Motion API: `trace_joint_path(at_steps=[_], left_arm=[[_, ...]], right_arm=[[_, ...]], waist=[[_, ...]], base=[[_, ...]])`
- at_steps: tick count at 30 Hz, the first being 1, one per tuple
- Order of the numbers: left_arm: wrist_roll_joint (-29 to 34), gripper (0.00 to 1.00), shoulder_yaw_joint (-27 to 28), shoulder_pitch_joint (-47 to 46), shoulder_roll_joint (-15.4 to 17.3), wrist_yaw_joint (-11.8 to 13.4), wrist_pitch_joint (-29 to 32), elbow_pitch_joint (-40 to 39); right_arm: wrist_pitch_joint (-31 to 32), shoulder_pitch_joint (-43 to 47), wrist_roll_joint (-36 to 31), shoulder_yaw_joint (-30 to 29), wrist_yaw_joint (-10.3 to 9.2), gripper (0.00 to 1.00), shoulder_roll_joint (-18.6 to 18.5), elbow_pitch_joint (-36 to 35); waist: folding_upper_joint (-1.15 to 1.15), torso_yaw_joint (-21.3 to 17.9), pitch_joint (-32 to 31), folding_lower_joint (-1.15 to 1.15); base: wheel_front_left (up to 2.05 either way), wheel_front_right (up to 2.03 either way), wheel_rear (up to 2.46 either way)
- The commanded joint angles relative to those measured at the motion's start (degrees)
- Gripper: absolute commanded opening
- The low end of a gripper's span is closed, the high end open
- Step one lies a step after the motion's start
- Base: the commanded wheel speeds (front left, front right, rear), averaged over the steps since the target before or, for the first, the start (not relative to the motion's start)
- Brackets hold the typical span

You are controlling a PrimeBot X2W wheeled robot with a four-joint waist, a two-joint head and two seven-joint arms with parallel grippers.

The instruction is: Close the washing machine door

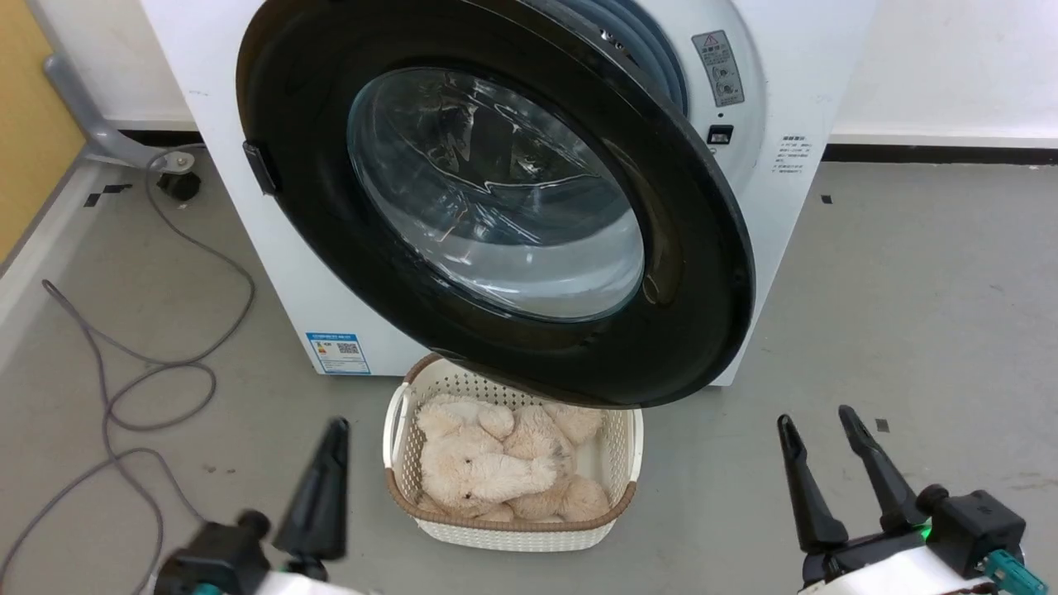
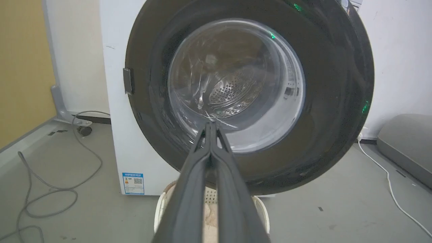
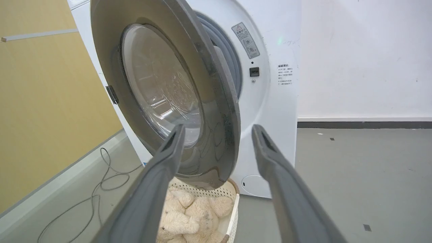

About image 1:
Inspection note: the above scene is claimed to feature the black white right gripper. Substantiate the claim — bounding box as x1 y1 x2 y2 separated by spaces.
776 404 980 595

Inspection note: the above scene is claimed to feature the grey power cable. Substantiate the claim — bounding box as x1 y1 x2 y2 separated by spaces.
0 144 256 595

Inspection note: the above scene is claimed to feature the grey warning sticker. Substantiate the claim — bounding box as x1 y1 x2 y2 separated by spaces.
691 30 746 108

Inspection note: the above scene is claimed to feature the cream plush toy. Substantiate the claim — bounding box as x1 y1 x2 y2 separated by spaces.
415 395 560 508

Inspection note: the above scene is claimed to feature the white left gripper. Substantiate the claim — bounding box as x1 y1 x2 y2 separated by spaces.
248 417 369 595

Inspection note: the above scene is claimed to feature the teal cable connector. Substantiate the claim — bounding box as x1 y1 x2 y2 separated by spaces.
982 549 1047 595

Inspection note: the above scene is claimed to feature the white washing machine body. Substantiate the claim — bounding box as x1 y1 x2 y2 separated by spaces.
139 0 877 388

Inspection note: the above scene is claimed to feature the grey drain pipe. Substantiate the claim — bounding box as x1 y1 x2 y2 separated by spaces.
43 54 197 171

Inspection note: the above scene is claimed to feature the white laundry basket brown rim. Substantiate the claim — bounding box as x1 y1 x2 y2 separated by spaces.
382 353 645 553

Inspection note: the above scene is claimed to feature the black round washing machine door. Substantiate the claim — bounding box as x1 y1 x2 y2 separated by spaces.
236 0 756 411

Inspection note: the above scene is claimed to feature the beige plush toy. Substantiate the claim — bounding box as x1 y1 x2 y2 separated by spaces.
494 402 613 523

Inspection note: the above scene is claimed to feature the blue energy label sticker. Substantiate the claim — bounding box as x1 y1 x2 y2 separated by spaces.
305 331 372 376

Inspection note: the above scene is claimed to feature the black round floor foot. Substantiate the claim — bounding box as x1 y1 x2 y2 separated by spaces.
156 170 203 202

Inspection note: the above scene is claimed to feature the grey rubber drum gasket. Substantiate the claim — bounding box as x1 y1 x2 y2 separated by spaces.
529 0 689 117

